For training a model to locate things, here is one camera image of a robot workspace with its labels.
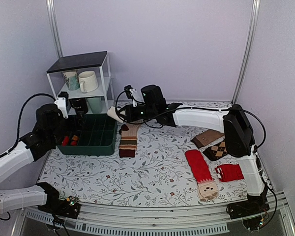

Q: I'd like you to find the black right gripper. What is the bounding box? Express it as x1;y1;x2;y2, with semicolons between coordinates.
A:
118;103;156;122

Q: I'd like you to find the green divided organizer tray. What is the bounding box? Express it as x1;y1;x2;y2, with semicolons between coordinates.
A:
57;114;118;156

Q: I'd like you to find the cream brown block sock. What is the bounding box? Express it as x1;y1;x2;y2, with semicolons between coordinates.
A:
107;106;124;123

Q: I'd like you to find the striped beige brown sock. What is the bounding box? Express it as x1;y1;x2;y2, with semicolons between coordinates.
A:
118;122;141;158

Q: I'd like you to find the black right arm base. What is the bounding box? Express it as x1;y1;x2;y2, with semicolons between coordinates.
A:
226;196;270;219

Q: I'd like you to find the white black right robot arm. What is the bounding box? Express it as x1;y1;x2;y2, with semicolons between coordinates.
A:
115;85;266;214

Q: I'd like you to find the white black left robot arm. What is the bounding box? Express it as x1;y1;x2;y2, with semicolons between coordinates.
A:
0;100;81;219

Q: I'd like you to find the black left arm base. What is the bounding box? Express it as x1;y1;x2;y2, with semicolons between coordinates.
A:
37;196;81;219

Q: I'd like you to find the orange black rolled sock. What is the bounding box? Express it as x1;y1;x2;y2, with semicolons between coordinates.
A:
70;135;79;146

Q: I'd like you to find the black mug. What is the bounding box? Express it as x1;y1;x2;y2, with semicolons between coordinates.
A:
69;98;89;115

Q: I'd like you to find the red rolled sock front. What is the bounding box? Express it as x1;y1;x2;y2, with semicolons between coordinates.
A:
61;136;69;146

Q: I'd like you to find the pale green mug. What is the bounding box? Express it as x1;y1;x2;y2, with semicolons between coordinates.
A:
87;97;103;114

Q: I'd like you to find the cream white mug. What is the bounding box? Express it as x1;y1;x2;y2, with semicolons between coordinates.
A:
78;71;98;93

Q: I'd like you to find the teal patterned mug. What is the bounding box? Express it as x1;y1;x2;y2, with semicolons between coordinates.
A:
62;70;80;91

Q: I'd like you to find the white shelf black top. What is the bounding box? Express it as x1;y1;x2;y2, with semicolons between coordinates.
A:
46;51;115;113

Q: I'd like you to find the floral patterned table mat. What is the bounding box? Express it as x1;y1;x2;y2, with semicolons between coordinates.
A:
39;121;247;207

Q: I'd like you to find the tan brown cuff sock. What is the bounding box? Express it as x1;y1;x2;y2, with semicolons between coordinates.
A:
191;129;224;148

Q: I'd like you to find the brown argyle sock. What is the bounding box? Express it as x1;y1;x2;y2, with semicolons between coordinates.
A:
203;141;228;161

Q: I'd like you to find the red beige face sock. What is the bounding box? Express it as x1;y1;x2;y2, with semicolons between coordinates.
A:
185;149;219;201

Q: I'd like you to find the red folded sock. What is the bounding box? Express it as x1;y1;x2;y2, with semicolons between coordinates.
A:
215;164;244;182

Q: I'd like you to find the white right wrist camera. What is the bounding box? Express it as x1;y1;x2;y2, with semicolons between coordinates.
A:
124;85;139;107

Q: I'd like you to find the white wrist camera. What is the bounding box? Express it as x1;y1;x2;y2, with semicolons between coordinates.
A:
54;91;71;118
124;85;139;107

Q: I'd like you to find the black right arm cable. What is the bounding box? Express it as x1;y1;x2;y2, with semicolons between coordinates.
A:
114;90;278;219

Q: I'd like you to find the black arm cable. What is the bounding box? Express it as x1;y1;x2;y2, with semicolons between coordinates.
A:
0;92;57;165
114;90;278;219

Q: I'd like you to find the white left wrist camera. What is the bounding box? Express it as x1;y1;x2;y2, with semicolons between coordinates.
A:
54;91;71;118

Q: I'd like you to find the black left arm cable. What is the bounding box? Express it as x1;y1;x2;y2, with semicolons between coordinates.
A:
0;92;57;165

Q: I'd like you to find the aluminium front rail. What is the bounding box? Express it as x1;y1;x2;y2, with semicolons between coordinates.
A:
11;183;295;236

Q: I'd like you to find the left aluminium corner post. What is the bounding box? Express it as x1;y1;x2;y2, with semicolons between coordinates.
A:
46;0;63;58

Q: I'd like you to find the aluminium corner post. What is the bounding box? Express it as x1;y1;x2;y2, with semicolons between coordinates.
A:
232;0;261;104
46;0;63;58

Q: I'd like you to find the right aluminium corner post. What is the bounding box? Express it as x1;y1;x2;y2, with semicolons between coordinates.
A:
232;0;261;104

